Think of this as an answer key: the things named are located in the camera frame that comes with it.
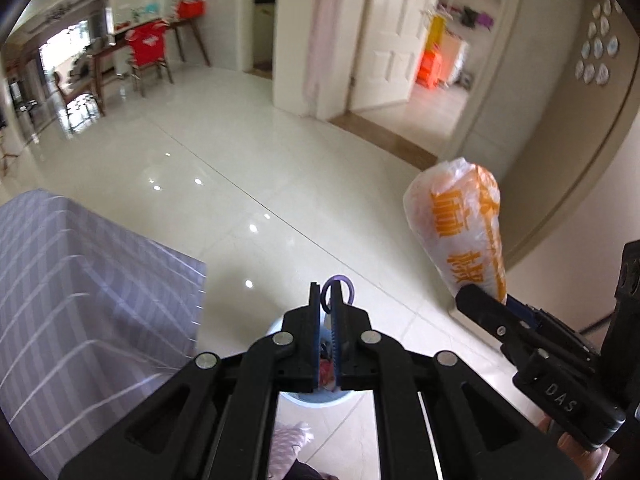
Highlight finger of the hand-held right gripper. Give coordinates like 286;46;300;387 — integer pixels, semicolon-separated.
455;285;543;366
506;296;551;331

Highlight red shirt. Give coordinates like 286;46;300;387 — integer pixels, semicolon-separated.
125;22;168;67

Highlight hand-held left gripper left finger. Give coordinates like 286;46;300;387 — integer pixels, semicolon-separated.
59;282;321;480

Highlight yellow hanging item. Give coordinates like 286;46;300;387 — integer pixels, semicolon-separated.
427;14;446;53

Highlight long wooden table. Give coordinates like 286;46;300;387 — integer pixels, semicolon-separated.
87;17;211;116

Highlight group of wall plates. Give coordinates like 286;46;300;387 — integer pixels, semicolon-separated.
574;0;621;86

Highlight person's right hand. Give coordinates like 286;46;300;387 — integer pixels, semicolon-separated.
540;410;608;480

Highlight purple ring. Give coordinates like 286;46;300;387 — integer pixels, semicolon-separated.
321;274;357;312

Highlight grey checked cloth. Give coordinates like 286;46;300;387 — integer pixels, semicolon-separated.
0;188;208;466

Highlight purple hanging clothes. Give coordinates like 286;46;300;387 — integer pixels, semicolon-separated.
460;6;496;30

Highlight orange printed plastic bag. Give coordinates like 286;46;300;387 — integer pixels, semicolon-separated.
403;157;508;306

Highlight pink printed cloth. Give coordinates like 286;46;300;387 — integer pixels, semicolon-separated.
267;421;313;480

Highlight light blue plastic bin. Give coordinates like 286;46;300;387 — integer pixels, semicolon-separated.
270;310;357;407

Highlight dark cloth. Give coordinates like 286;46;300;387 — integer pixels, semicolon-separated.
282;461;331;480

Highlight pink hanging robe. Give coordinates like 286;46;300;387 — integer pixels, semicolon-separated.
305;0;351;116

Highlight orange plastic stool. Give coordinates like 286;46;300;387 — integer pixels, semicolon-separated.
417;47;443;88

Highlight white panel door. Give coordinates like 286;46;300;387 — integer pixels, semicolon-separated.
349;0;446;111

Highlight red basket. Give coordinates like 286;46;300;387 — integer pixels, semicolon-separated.
176;0;207;20

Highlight wooden chair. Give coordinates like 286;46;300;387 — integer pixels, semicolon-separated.
52;71;106;133
125;45;174;97

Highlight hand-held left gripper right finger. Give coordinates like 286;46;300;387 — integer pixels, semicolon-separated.
332;280;583;480

